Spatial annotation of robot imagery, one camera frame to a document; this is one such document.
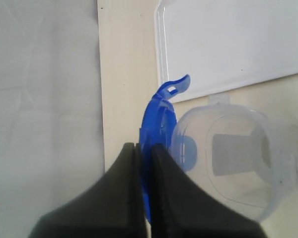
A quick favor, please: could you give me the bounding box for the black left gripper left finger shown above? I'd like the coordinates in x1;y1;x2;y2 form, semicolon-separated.
29;143;146;238

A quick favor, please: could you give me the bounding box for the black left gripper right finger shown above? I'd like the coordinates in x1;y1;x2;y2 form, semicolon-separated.
150;144;266;238

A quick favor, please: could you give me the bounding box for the clear plastic container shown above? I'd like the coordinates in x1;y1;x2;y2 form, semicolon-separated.
169;104;298;221

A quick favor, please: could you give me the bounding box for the blue plastic lid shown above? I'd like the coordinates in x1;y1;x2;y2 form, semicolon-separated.
139;74;191;224

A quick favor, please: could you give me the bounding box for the white rectangular tray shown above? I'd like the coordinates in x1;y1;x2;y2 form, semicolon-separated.
154;0;298;102

